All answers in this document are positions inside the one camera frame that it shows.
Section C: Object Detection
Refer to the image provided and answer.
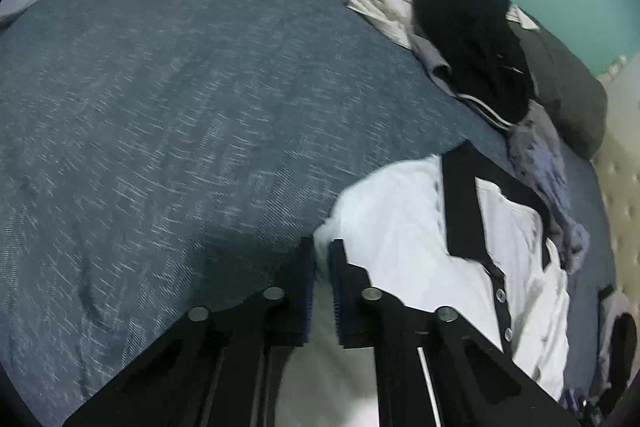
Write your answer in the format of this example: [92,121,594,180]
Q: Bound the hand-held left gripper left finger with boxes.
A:
[62,237,316,427]

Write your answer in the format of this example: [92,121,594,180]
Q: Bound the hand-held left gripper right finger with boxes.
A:
[328,239,571,427]

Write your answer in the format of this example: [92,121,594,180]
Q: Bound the white polo shirt black trim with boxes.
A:
[265,139,571,427]

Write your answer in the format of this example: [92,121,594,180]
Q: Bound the folded grey and black clothes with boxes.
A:
[597,284,638,418]

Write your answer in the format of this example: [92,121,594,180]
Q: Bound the cream tufted headboard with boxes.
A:
[590,54,640,308]

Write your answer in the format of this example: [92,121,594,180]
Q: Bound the blue plaid shorts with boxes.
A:
[510,137,591,275]

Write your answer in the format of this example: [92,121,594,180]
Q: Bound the blue heathered bed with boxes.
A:
[0,0,618,427]

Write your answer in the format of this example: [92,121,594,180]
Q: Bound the light grey shirt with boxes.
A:
[411,34,458,95]

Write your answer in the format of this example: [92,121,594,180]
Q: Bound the grey knit garment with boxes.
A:
[507,99,568,188]

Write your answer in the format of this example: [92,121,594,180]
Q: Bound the black jacket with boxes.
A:
[414,0,535,128]

